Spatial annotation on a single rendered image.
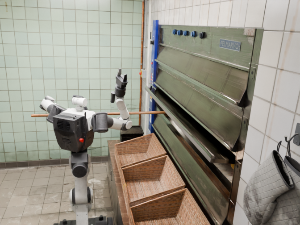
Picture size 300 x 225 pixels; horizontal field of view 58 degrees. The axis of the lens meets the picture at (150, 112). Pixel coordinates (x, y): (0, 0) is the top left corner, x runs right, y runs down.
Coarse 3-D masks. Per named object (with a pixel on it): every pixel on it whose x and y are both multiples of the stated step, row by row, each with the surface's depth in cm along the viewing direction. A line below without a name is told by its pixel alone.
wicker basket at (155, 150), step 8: (144, 136) 328; (152, 136) 329; (120, 144) 324; (128, 144) 327; (136, 144) 329; (144, 144) 332; (152, 144) 323; (160, 144) 299; (120, 152) 328; (128, 152) 330; (144, 152) 335; (152, 152) 317; (160, 152) 294; (120, 160) 285; (128, 160) 316; (136, 160) 318; (144, 160) 276; (120, 168) 279; (136, 168) 278; (120, 176) 281
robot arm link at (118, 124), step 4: (116, 120) 224; (120, 120) 230; (128, 120) 233; (116, 124) 223; (120, 124) 227; (124, 124) 230; (128, 124) 232; (132, 124) 236; (112, 128) 224; (116, 128) 226; (120, 128) 229; (124, 128) 231; (128, 128) 234
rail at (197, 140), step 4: (148, 88) 299; (152, 92) 282; (156, 96) 267; (160, 100) 253; (164, 104) 241; (168, 108) 230; (172, 112) 220; (172, 116) 216; (176, 120) 206; (180, 124) 198; (184, 128) 190; (188, 132) 182; (192, 136) 176; (196, 140) 169; (200, 144) 163; (204, 148) 158; (208, 152) 153; (212, 156) 150
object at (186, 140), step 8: (168, 120) 278; (176, 128) 256; (184, 136) 239; (192, 144) 223; (192, 152) 215; (200, 152) 209; (200, 160) 200; (208, 168) 187; (216, 168) 186; (216, 176) 177; (224, 176) 177; (224, 184) 168
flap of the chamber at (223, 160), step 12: (168, 96) 287; (180, 108) 246; (180, 120) 210; (192, 120) 217; (192, 132) 188; (204, 132) 192; (204, 144) 169; (216, 144) 173; (204, 156) 157; (216, 156) 154; (228, 156) 157
